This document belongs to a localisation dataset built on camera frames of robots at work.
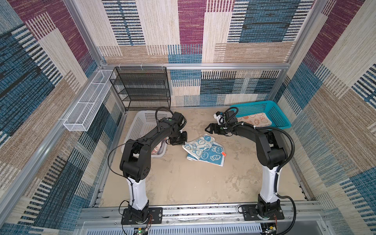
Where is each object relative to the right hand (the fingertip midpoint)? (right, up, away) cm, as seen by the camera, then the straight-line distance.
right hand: (210, 131), depth 100 cm
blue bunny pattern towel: (-4, -12, -4) cm, 13 cm away
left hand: (-16, -6, -9) cm, 19 cm away
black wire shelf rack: (-47, +31, +8) cm, 57 cm away
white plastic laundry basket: (-50, +6, +2) cm, 51 cm away
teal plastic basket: (+48, +8, +5) cm, 49 cm away
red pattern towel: (-34, -11, -11) cm, 38 cm away
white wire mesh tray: (-79, +17, -4) cm, 81 cm away
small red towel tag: (+7, -14, -8) cm, 17 cm away
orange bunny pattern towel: (+38, +7, +10) cm, 40 cm away
